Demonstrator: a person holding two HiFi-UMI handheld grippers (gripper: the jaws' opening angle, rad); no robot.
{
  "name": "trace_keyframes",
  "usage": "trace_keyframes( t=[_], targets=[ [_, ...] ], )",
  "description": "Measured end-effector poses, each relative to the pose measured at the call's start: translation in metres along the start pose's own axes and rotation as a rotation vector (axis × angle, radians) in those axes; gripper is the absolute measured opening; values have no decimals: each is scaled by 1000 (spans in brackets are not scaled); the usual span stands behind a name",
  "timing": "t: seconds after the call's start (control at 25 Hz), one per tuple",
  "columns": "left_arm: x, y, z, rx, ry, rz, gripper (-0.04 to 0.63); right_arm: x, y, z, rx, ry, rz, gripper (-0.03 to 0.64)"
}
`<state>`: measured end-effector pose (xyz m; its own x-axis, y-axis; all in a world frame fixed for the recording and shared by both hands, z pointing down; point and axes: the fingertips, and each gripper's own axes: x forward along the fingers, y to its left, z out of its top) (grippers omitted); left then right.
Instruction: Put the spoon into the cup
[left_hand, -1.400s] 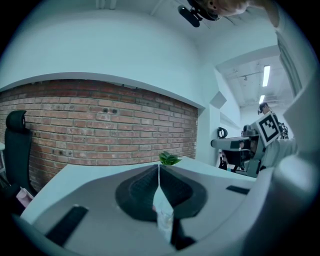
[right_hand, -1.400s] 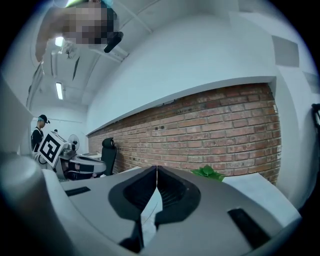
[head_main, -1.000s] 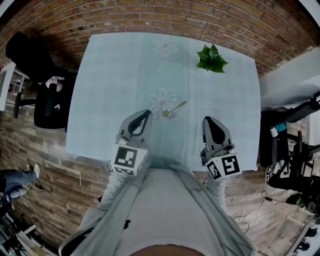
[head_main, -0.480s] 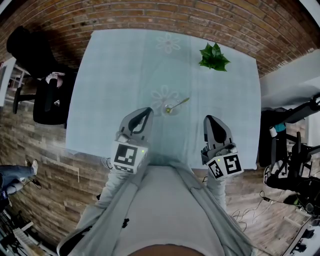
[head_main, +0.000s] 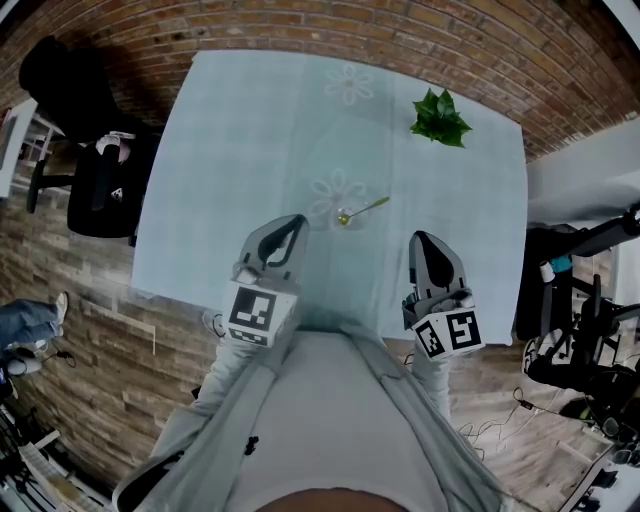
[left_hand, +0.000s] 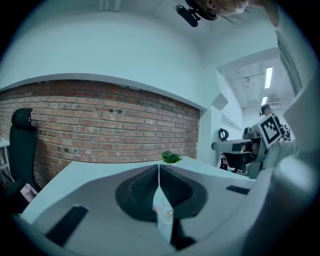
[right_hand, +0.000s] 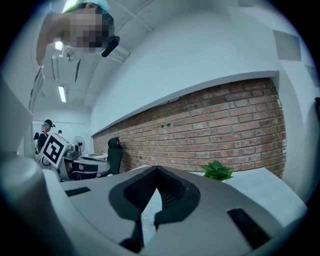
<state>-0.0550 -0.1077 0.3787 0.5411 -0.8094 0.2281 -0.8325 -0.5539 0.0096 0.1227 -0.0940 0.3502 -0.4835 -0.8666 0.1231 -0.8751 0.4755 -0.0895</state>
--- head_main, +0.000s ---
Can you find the white side table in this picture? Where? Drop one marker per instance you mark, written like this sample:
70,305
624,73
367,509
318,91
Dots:
575,185

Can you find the green leafy plant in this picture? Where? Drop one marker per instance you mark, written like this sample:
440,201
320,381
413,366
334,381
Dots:
440,120

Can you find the person's white shirt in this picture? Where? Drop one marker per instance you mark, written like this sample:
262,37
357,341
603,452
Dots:
330,415

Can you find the small white cup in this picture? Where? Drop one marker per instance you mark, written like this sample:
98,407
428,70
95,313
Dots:
546,272

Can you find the black power adapter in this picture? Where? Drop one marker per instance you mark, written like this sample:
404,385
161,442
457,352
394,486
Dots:
526,404

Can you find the golden green spoon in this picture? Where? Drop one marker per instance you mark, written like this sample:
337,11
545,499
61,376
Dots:
370,205

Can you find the person's right forearm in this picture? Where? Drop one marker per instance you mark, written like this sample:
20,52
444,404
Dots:
434,385

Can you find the person's grey jacket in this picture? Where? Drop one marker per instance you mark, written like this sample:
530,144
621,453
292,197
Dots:
210,440

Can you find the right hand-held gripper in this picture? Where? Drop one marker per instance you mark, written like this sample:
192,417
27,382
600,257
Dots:
457,327

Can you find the white desk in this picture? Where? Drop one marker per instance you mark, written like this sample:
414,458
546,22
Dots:
15,145

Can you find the light blue flowered tablecloth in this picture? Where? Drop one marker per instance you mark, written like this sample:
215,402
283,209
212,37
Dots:
240,165

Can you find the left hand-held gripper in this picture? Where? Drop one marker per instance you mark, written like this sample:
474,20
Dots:
252,312

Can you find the black chair with bag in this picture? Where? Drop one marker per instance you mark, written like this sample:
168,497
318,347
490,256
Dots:
107,200

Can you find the person's left forearm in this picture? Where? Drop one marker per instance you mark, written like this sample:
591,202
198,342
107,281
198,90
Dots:
232,372

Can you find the black office chair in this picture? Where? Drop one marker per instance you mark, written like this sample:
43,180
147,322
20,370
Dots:
580,325

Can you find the clear glass cup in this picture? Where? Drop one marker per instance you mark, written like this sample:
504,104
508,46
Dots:
356,216

